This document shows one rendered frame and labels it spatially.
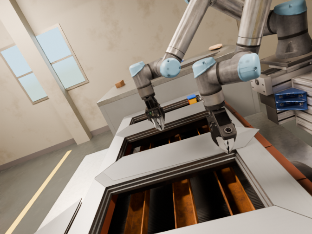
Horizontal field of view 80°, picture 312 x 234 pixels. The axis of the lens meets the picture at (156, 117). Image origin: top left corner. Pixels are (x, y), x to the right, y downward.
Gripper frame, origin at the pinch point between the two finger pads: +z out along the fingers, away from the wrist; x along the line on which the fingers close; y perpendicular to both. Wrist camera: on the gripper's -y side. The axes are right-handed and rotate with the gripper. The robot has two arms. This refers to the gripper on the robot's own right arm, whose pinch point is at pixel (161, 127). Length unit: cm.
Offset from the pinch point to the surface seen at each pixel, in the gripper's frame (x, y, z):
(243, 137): 33.4, 22.3, 5.6
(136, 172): -14.3, 23.2, 6.2
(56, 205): -66, 15, 17
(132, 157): -17.9, 10.1, 6.2
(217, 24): 128, -299, -31
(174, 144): 4.7, 10.6, 6.0
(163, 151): -1.4, 13.1, 6.0
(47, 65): -193, -263, -73
